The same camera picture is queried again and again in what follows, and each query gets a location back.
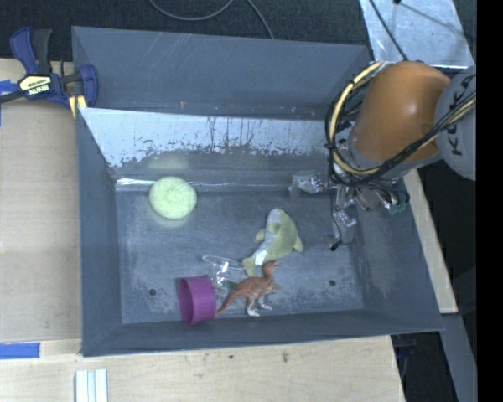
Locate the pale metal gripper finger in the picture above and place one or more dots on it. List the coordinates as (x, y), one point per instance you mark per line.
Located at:
(344, 218)
(308, 183)

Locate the green plush dolphin toy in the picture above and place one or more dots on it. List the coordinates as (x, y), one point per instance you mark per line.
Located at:
(281, 233)

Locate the orange-brown toy dinosaur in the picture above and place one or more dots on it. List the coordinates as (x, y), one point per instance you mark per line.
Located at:
(253, 289)

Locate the clear plastic cup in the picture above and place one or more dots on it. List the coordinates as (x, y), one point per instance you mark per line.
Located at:
(222, 266)

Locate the yellow-green round sponge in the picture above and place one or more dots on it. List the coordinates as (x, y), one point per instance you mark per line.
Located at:
(172, 197)

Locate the grey metal bin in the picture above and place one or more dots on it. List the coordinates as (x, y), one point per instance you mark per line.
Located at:
(159, 233)

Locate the purple plastic cup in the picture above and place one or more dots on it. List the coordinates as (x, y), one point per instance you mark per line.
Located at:
(198, 300)

